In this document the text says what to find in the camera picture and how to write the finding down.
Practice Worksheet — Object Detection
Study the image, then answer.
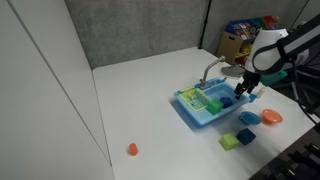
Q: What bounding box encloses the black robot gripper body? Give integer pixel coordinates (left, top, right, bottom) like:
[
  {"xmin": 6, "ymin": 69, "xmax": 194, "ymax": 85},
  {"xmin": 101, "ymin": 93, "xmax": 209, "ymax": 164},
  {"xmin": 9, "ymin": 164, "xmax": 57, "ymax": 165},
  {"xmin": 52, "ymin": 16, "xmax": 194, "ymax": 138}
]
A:
[{"xmin": 242, "ymin": 68, "xmax": 262, "ymax": 86}]

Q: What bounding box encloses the blue toy block with print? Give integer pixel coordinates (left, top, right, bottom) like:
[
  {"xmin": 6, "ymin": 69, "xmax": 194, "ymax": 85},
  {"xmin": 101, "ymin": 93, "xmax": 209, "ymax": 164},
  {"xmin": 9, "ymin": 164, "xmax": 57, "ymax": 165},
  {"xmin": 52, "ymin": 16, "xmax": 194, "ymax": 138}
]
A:
[{"xmin": 219, "ymin": 96, "xmax": 234, "ymax": 109}]

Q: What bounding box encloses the dark blue toy block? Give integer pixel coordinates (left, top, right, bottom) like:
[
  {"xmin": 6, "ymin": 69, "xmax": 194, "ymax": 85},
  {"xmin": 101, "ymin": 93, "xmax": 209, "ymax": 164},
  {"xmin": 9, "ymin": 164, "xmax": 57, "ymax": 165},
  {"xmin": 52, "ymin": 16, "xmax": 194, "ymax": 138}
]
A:
[{"xmin": 236, "ymin": 127, "xmax": 257, "ymax": 146}]

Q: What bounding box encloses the light blue toy sink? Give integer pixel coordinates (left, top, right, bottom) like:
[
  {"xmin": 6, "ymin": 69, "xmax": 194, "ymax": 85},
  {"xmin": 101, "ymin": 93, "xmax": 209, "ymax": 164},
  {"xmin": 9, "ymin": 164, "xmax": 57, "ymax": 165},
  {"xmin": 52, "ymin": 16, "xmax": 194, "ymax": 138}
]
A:
[{"xmin": 173, "ymin": 77, "xmax": 252, "ymax": 128}]

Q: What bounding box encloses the lime green toy block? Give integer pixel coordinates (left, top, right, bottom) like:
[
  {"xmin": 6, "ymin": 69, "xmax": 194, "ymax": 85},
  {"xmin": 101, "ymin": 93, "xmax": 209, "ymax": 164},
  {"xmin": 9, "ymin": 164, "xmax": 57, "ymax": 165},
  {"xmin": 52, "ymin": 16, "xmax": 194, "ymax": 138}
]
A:
[{"xmin": 218, "ymin": 133, "xmax": 240, "ymax": 152}]

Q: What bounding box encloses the green plastic bin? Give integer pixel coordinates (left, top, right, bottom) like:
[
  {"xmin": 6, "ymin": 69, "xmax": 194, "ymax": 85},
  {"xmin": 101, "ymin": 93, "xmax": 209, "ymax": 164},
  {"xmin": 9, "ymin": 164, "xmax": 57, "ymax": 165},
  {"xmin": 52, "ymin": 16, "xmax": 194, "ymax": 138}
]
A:
[{"xmin": 259, "ymin": 70, "xmax": 288, "ymax": 88}]

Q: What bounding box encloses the blue plastic bowl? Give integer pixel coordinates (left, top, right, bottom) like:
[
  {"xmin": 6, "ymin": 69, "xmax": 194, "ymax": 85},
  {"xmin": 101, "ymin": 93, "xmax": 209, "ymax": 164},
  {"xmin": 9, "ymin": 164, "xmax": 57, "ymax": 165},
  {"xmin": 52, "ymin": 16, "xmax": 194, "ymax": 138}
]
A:
[{"xmin": 237, "ymin": 111, "xmax": 262, "ymax": 127}]

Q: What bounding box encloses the grey toy faucet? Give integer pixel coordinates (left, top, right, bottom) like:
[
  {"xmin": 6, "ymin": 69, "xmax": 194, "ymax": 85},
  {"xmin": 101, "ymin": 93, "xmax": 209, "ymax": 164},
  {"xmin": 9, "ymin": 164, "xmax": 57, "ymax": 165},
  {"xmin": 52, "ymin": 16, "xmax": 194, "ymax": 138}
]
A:
[{"xmin": 198, "ymin": 55, "xmax": 227, "ymax": 90}]

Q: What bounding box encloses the orange plastic bowl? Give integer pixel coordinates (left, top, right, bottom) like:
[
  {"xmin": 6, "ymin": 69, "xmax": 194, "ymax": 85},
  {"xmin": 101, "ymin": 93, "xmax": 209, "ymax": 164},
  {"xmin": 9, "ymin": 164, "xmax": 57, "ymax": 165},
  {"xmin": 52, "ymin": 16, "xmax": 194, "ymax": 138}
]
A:
[{"xmin": 261, "ymin": 108, "xmax": 284, "ymax": 126}]

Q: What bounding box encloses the cardboard box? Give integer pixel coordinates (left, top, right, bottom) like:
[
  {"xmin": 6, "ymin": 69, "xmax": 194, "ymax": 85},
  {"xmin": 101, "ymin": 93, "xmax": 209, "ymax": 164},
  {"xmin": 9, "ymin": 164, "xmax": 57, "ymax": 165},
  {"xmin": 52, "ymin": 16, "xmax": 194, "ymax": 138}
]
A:
[{"xmin": 215, "ymin": 14, "xmax": 283, "ymax": 68}]

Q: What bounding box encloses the yellow toy dish rack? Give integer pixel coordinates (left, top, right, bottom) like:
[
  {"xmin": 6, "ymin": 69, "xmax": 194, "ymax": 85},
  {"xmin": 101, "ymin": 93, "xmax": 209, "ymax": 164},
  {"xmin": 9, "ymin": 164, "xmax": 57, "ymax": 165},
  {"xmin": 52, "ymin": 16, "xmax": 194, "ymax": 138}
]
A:
[{"xmin": 178, "ymin": 87, "xmax": 209, "ymax": 112}]

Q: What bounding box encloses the black clamp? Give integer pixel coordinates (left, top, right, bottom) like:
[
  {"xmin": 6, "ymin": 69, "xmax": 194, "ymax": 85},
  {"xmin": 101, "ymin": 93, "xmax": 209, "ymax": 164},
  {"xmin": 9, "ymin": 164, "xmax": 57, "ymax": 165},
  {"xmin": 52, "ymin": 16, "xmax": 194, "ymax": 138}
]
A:
[{"xmin": 286, "ymin": 141, "xmax": 320, "ymax": 168}]

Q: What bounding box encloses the black base platform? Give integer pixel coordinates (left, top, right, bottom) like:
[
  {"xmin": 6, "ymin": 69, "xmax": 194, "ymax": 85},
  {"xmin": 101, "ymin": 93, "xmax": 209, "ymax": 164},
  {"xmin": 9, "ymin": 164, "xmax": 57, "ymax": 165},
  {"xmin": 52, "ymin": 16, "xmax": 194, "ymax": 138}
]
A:
[{"xmin": 248, "ymin": 121, "xmax": 320, "ymax": 180}]

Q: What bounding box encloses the small orange plastic cup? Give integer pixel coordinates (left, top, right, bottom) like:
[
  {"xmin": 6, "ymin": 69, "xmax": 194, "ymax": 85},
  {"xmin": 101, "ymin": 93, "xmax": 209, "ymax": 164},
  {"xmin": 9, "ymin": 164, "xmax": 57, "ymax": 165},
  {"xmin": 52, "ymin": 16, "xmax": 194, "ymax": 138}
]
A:
[{"xmin": 127, "ymin": 142, "xmax": 139, "ymax": 157}]

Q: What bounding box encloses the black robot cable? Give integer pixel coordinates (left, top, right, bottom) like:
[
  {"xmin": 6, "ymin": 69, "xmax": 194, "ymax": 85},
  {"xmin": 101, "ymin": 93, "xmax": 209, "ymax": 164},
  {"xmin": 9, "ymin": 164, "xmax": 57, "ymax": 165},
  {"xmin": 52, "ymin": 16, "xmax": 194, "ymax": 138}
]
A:
[{"xmin": 289, "ymin": 58, "xmax": 320, "ymax": 118}]

